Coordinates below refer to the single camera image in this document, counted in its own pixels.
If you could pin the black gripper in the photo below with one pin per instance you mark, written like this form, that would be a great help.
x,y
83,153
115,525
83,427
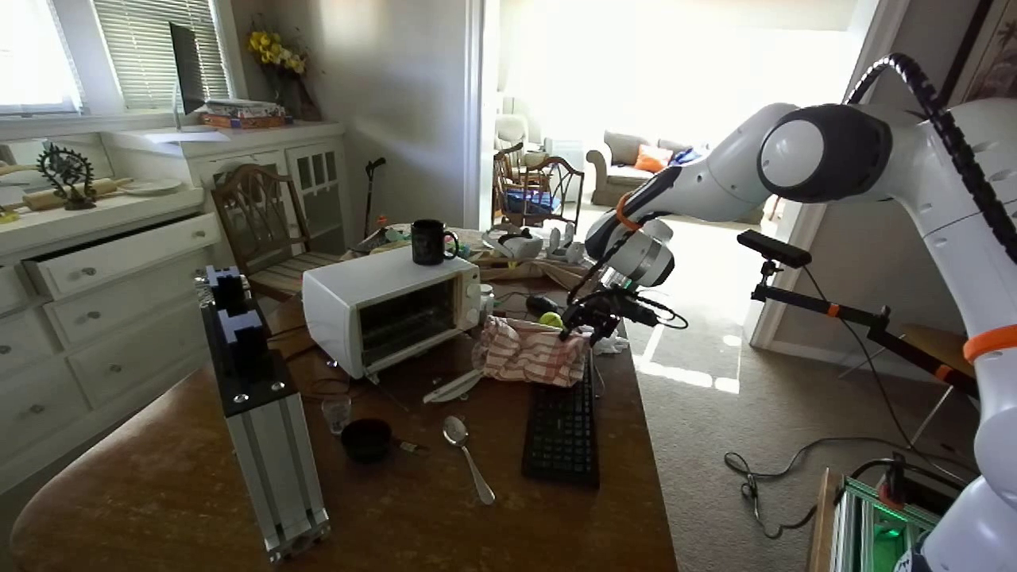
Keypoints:
x,y
609,311

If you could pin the white toaster oven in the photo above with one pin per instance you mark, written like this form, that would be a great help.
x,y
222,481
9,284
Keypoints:
x,y
339,297

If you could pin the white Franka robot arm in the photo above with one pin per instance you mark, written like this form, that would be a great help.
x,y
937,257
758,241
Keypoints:
x,y
733,170

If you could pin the yellow tennis ball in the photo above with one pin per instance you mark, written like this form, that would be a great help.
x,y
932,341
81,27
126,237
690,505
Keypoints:
x,y
551,320

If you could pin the red striped kitchen cloth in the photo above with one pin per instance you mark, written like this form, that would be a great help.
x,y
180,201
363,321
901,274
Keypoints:
x,y
526,351

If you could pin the black computer keyboard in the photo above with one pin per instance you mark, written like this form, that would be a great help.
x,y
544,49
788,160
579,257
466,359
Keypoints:
x,y
560,433

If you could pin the dark wooden chair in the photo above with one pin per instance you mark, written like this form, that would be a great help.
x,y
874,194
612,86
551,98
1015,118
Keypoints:
x,y
540,194

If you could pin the beige armchair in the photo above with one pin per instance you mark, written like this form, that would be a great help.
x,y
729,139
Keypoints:
x,y
619,160

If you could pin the black mug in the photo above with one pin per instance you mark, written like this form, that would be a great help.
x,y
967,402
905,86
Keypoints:
x,y
430,243

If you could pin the metal spoon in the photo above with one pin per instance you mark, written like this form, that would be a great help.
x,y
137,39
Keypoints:
x,y
454,431

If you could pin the black tripod stand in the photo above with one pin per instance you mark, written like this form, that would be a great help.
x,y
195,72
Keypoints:
x,y
847,317

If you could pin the small black cup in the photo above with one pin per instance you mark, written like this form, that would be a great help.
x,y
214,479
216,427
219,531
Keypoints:
x,y
365,440

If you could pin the clear drinking glass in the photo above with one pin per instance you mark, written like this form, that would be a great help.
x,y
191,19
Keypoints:
x,y
339,413

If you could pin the wooden side table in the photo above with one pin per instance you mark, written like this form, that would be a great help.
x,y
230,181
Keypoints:
x,y
825,530

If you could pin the carved wooden chair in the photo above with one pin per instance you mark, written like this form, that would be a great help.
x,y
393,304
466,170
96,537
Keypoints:
x,y
256,218

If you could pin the colourful book stack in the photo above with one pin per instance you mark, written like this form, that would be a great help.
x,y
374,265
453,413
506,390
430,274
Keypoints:
x,y
242,117

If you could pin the yellow flower bouquet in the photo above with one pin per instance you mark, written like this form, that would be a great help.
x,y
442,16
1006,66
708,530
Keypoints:
x,y
277,53

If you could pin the black monitor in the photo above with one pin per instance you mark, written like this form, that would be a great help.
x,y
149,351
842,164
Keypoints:
x,y
187,68

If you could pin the white dresser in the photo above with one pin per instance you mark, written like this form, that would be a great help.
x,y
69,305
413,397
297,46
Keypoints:
x,y
106,320

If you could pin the wooden cutting board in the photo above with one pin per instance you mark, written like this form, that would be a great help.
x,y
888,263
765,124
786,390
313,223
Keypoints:
x,y
106,192

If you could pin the dark metal sculpture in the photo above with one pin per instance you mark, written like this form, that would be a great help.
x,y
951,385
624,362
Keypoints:
x,y
64,176

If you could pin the black stereo camera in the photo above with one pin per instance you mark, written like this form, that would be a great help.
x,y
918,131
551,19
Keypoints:
x,y
774,250

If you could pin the aluminium extrusion post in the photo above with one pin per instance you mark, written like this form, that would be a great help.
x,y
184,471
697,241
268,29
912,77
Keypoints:
x,y
263,456

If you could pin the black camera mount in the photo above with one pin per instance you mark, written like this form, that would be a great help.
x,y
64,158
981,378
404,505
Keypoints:
x,y
226,291

